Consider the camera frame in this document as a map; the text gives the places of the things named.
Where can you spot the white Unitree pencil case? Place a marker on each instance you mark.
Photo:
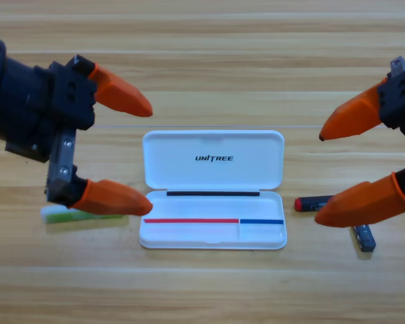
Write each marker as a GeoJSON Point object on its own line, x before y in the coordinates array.
{"type": "Point", "coordinates": [189, 168]}

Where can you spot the black marker with red ends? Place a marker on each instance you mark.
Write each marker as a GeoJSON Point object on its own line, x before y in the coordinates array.
{"type": "Point", "coordinates": [307, 203]}

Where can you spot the green and white pen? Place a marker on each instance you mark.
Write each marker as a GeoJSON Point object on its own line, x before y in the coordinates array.
{"type": "Point", "coordinates": [64, 217]}

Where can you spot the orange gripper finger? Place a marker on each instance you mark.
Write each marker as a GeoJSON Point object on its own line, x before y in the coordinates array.
{"type": "Point", "coordinates": [364, 204]}
{"type": "Point", "coordinates": [114, 199]}

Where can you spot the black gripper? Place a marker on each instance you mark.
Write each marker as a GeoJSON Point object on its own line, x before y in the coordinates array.
{"type": "Point", "coordinates": [27, 101]}
{"type": "Point", "coordinates": [400, 98]}

